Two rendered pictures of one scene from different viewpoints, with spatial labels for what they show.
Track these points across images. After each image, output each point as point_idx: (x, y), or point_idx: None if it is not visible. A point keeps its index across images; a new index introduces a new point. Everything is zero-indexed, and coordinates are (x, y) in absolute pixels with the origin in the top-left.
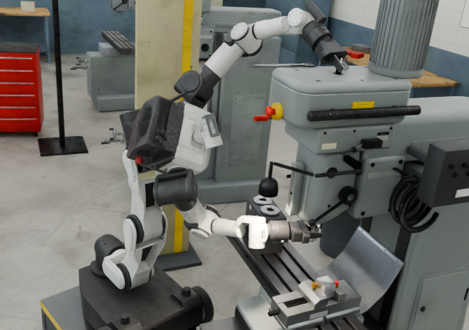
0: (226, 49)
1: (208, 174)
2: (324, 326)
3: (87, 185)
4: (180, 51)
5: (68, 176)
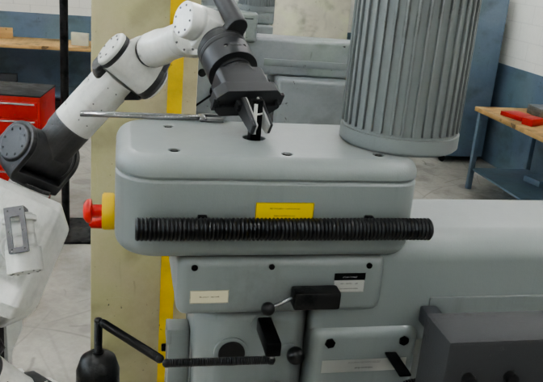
0: (90, 84)
1: None
2: None
3: (73, 294)
4: (163, 98)
5: (53, 277)
